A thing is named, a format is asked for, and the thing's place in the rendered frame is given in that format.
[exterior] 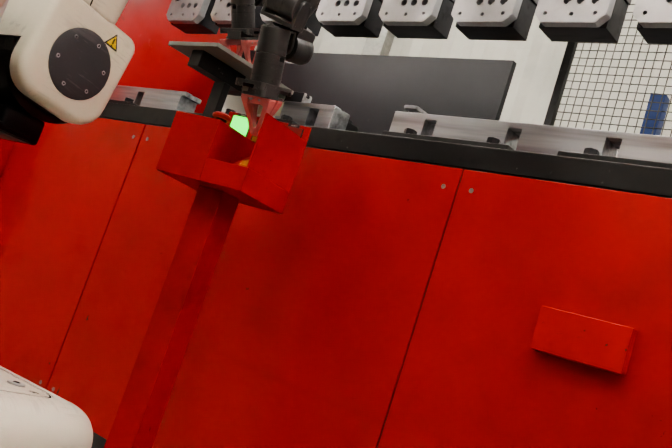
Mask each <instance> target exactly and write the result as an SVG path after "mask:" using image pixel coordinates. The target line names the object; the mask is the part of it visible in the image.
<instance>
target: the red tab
mask: <svg viewBox="0 0 672 448"><path fill-rule="evenodd" d="M636 335H637V330H635V329H634V328H631V327H627V326H623V325H619V324H615V323H611V322H607V321H603V320H599V319H595V318H591V317H587V316H583V315H579V314H575V313H571V312H567V311H563V310H559V309H555V308H551V307H547V306H541V309H540V313H539V316H538V320H537V323H536V326H535V330H534V333H533V337H532V340H531V344H530V349H533V350H535V351H538V352H542V353H545V354H549V355H552V356H556V357H559V358H563V359H566V360H570V361H573V362H576V363H580V364H583V365H587V366H590V367H594V368H597V369H601V370H604V371H608V372H611V373H614V374H618V375H621V376H626V372H627V369H628V365H629V361H630V357H631V354H632V350H633V346H634V343H635V339H636Z"/></svg>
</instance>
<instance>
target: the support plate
mask: <svg viewBox="0 0 672 448"><path fill-rule="evenodd" d="M168 45H169V46H171V47H173V48H174V49H176V50H177V51H179V52H181V53H182V54H184V55H186V56H187V57H189V58H190V56H191V54H192V51H193V50H204V51H206V52H207V53H209V54H211V55H212V56H214V57H215V58H217V59H219V60H220V61H222V62H223V63H225V64H227V65H228V66H230V67H231V68H233V69H234V70H236V71H238V72H239V73H241V74H242V75H244V76H246V79H248V80H250V77H251V73H252V68H253V64H251V63H249V62H248V61H246V60H245V59H243V58H242V57H240V56H239V55H237V54H236V53H234V52H232V51H231V50H229V49H228V48H226V47H225V46H223V45H222V44H220V43H213V42H181V41H169V44H168Z"/></svg>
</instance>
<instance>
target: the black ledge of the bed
mask: <svg viewBox="0 0 672 448"><path fill-rule="evenodd" d="M176 112H177V110H168V109H160V108H152V107H143V106H135V105H126V104H118V103H109V102H108V103H107V105H106V107H105V109H104V110H103V112H102V113H101V115H100V116H99V117H101V118H109V119H116V120H123V121H130V122H137V123H144V124H151V125H158V126H166V127H171V125H172V123H173V120H174V117H175V115H176ZM305 127H310V128H312V129H311V132H310V135H309V138H308V141H307V144H306V146H308V147H315V148H323V149H330V150H337V151H344V152H351V153H358V154H365V155H373V156H380V157H387V158H394V159H401V160H408V161H415V162H422V163H430V164H437V165H444V166H451V167H458V168H465V169H472V170H480V171H487V172H494V173H501V174H508V175H515V176H522V177H530V178H537V179H544V180H551V181H558V182H565V183H572V184H579V185H587V186H594V187H601V188H608V189H615V190H622V191H629V192H637V193H644V194H651V195H658V196H665V197H672V169H668V168H660V167H651V166H643V165H634V164H626V163H617V162H609V161H601V160H592V159H584V158H575V157H567V156H558V155H550V154H541V153H533V152H524V151H516V150H507V149H499V148H490V147H482V146H473V145H465V144H456V143H448V142H440V141H431V140H423V139H414V138H406V137H397V136H389V135H380V134H372V133H363V132H355V131H346V130H338V129H329V128H321V127H312V126H305Z"/></svg>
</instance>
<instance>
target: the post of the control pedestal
mask: <svg viewBox="0 0 672 448"><path fill-rule="evenodd" d="M238 203H239V200H238V199H237V198H235V197H233V196H231V195H229V194H228V193H226V192H224V191H221V190H217V189H213V188H209V187H205V186H201V185H199V186H198V189H197V192H196V195H195V197H194V200H193V203H192V206H191V208H190V211H189V214H188V217H187V220H186V222H185V225H184V228H183V231H182V233H181V236H180V239H179V242H178V244H177V247H176V250H175V253H174V255H173V258H172V261H171V264H170V267H169V269H168V272H167V275H166V278H165V280H164V283H163V286H162V289H161V291H160V294H159V297H158V300H157V302H156V305H155V308H154V311H153V313H152V316H151V319H150V322H149V325H148V327H147V330H146V333H145V336H144V338H143V341H142V344H141V347H140V349H139V352H138V355H137V358H136V360H135V363H134V366H133V369H132V371H131V374H130V377H129V380H128V383H127V385H126V388H125V391H124V394H123V396H122V399H121V402H120V405H119V407H118V410H117V413H116V416H115V418H114V421H113V424H112V427H111V429H110V432H109V435H108V438H107V441H106V443H105V446H104V448H152V446H153V443H154V441H155V438H156V435H157V432H158V429H159V426H160V424H161V421H162V418H163V415H164V412H165V409H166V407H167V404H168V401H169V398H170V395H171V392H172V390H173V387H174V384H175V381H176V378H177V375H178V373H179V370H180V367H181V364H182V361H183V358H184V356H185V353H186V350H187V347H188V344H189V341H190V339H191V336H192V333H193V330H194V327H195V324H196V322H197V319H198V316H199V313H200V310H201V307H202V305H203V302H204V299H205V296H206V293H207V290H208V288H209V285H210V282H211V279H212V276H213V273H214V271H215V268H216V265H217V262H218V259H219V256H220V254H221V251H222V248H223V245H224V242H225V239H226V237H227V234H228V231H229V228H230V225H231V222H232V220H233V217H234V214H235V211H236V208H237V206H238Z"/></svg>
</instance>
